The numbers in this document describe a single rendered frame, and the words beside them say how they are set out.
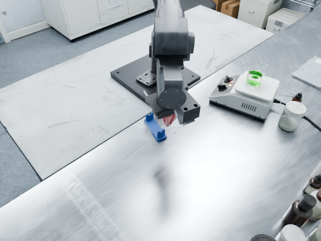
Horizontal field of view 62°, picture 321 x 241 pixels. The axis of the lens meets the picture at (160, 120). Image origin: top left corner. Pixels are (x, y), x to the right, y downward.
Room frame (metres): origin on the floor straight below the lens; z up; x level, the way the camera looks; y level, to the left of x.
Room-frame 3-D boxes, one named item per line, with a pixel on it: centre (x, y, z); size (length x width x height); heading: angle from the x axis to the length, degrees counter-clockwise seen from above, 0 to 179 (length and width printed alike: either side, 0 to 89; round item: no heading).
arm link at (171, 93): (0.46, -0.03, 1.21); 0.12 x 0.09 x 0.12; 2
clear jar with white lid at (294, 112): (0.59, -0.41, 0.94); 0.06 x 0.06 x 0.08
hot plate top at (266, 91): (0.69, -0.32, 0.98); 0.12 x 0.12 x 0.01; 60
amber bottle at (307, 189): (0.35, -0.39, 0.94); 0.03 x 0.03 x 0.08
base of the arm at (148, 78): (0.86, 0.00, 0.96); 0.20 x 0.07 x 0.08; 140
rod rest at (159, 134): (0.58, 0.02, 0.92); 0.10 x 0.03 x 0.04; 27
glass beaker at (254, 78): (0.70, -0.30, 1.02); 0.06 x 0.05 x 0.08; 101
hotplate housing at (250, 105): (0.71, -0.30, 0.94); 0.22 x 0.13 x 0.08; 60
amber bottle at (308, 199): (0.27, -0.31, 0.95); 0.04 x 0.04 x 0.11
